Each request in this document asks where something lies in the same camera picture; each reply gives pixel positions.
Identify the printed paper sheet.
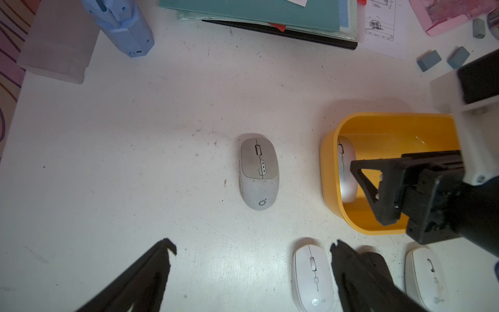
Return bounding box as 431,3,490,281
357,0,409,59

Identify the pink plastic case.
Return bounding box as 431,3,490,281
409,0,498,36

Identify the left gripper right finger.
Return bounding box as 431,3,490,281
330,240,424,311

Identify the white paper sheet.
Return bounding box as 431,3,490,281
287,0,307,7

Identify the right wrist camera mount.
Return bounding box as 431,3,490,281
430,70,498,186

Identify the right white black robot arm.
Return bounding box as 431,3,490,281
350,51,498,255

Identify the yellow plastic storage box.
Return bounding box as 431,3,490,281
319,112,463,235

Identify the silver mouse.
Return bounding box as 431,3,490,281
337,136,358,204

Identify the translucent white box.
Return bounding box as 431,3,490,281
17,1,100,84

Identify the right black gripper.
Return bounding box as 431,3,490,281
350,149,469,246

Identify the black mouse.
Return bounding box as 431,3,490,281
361,252,393,283

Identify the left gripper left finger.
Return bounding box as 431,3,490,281
78,239,177,311

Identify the small grey eraser by case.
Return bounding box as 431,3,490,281
472,18,486,39

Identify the pen holder cup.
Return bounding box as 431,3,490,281
487,9,499,40

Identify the grey white mouse with logo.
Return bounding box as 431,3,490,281
239,136,279,211

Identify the green folder stack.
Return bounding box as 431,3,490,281
159,0,357,50

